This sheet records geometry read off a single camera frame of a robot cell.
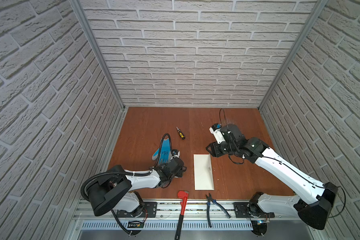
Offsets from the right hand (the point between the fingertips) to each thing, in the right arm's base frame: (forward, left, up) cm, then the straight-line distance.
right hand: (211, 146), depth 74 cm
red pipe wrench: (-17, +16, -20) cm, 30 cm away
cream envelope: (-8, +3, -21) cm, 23 cm away
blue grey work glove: (+9, +25, -21) cm, 34 cm away
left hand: (0, +15, -20) cm, 25 cm away
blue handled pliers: (-20, +2, -21) cm, 29 cm away
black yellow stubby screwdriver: (+20, +14, -19) cm, 31 cm away
